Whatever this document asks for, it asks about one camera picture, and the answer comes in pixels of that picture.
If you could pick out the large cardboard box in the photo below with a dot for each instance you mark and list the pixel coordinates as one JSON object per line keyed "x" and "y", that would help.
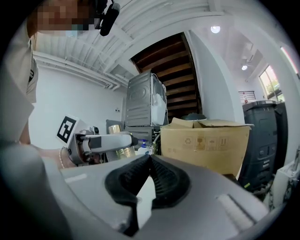
{"x": 206, "y": 145}

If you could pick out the white marble sink cabinet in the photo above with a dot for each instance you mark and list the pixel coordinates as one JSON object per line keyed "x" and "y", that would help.
{"x": 284, "y": 187}

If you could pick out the chrome faucet on marble cabinet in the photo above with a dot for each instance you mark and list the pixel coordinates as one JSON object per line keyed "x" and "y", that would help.
{"x": 297, "y": 159}

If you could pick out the small glass jar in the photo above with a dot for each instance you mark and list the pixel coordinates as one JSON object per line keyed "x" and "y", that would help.
{"x": 124, "y": 153}

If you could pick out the white bottle with blue cap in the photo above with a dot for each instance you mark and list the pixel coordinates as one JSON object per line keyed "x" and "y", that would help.
{"x": 143, "y": 148}

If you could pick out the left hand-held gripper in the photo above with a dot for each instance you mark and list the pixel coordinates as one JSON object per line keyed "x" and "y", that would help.
{"x": 66, "y": 129}

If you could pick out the person's beige shirt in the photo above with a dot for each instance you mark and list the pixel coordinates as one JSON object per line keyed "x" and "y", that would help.
{"x": 14, "y": 89}

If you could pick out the dark wooden staircase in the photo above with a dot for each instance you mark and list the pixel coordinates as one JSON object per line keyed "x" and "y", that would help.
{"x": 173, "y": 77}

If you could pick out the white sink basin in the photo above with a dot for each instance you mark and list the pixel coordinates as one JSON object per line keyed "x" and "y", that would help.
{"x": 146, "y": 199}

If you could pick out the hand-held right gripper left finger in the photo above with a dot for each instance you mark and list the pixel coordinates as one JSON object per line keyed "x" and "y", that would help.
{"x": 93, "y": 187}

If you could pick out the blue face mask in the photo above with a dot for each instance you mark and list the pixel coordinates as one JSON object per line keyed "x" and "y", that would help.
{"x": 72, "y": 32}

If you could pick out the grey metal washing machine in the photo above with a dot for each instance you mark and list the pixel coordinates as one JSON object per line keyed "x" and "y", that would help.
{"x": 138, "y": 100}

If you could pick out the white and black round appliance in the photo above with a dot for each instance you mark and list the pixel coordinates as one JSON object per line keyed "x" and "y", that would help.
{"x": 193, "y": 116}

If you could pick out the bright window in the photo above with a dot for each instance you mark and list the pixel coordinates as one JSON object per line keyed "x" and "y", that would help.
{"x": 272, "y": 84}

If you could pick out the black head camera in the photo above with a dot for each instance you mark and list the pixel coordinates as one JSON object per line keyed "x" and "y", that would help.
{"x": 109, "y": 18}

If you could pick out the person's left forearm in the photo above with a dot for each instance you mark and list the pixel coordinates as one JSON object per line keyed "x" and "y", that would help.
{"x": 47, "y": 155}

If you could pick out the black cabinet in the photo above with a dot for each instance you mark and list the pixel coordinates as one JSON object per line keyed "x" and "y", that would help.
{"x": 262, "y": 145}

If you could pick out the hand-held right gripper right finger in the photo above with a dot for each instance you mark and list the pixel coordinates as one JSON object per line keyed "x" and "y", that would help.
{"x": 201, "y": 199}

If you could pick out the round ceiling light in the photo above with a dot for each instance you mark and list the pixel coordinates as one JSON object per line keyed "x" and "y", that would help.
{"x": 244, "y": 67}
{"x": 215, "y": 29}

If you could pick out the louvred vent window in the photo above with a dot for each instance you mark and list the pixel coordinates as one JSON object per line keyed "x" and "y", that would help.
{"x": 247, "y": 97}

